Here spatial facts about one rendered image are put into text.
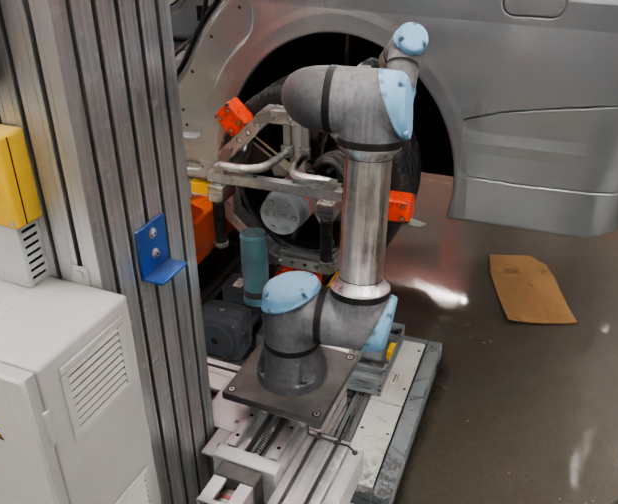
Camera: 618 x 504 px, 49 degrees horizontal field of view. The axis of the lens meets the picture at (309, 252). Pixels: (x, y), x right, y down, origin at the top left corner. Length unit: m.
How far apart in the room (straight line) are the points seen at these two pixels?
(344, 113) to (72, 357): 0.58
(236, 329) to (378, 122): 1.33
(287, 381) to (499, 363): 1.60
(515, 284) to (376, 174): 2.24
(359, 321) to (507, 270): 2.25
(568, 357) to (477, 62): 1.40
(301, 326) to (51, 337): 0.53
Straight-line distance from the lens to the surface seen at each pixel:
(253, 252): 2.15
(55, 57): 0.91
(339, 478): 1.39
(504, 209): 2.23
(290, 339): 1.34
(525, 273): 3.48
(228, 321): 2.35
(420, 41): 1.59
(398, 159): 2.09
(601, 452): 2.62
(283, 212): 2.01
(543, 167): 2.17
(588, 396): 2.83
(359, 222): 1.22
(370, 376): 2.50
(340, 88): 1.16
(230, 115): 2.14
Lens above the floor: 1.76
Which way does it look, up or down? 30 degrees down
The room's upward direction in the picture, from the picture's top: 1 degrees counter-clockwise
